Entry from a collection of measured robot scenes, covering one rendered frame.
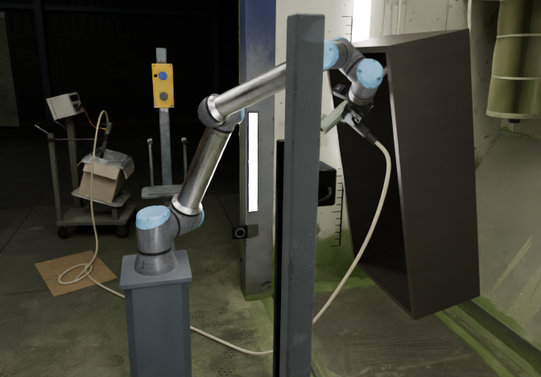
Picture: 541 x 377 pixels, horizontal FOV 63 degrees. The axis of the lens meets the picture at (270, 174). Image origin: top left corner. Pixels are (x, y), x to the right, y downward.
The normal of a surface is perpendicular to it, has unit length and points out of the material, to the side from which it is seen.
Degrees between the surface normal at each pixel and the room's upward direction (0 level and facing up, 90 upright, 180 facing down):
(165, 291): 90
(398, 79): 90
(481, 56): 90
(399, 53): 90
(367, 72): 60
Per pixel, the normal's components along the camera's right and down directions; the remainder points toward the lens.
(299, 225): 0.26, 0.24
